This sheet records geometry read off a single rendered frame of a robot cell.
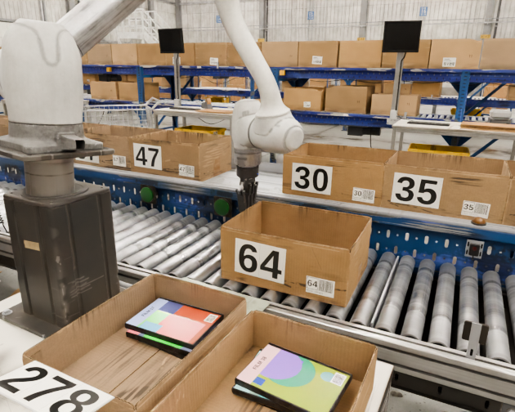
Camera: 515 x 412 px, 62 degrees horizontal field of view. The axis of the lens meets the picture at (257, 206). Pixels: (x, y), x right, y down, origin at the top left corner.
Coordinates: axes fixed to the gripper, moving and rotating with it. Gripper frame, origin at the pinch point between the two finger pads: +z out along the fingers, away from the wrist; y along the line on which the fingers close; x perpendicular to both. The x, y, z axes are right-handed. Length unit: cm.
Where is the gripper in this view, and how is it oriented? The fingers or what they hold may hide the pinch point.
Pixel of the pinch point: (247, 221)
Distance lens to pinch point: 147.7
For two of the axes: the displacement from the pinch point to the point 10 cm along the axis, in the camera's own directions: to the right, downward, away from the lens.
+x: 9.0, 1.4, -4.1
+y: -4.3, 2.8, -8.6
